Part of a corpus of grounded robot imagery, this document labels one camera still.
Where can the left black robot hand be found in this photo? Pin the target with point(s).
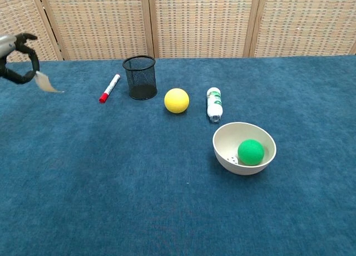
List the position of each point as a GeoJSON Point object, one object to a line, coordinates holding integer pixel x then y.
{"type": "Point", "coordinates": [32, 59]}

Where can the red capped white marker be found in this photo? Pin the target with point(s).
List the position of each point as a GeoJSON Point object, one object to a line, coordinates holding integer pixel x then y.
{"type": "Point", "coordinates": [109, 88]}

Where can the black mesh pen holder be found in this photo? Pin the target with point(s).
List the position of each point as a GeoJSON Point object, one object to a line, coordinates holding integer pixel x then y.
{"type": "Point", "coordinates": [140, 80]}

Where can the blue table cloth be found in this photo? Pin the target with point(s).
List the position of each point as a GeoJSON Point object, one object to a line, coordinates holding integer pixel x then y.
{"type": "Point", "coordinates": [111, 183]}

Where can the yellow foam ball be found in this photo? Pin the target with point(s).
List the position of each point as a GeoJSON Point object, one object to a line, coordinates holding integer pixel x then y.
{"type": "Point", "coordinates": [176, 100]}

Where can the woven folding screen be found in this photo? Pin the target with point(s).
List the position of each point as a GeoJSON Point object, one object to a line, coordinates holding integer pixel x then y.
{"type": "Point", "coordinates": [194, 19]}

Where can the small white plastic bottle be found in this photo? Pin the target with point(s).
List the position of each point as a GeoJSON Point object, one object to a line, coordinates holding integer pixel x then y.
{"type": "Point", "coordinates": [214, 105]}

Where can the white round bowl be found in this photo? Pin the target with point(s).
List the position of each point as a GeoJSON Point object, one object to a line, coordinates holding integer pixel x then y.
{"type": "Point", "coordinates": [226, 143]}

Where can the small white die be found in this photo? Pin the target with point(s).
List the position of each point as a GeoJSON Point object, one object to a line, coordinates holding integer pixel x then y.
{"type": "Point", "coordinates": [233, 160]}

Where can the green foam ball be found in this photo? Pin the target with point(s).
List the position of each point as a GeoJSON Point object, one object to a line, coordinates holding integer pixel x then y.
{"type": "Point", "coordinates": [251, 152]}

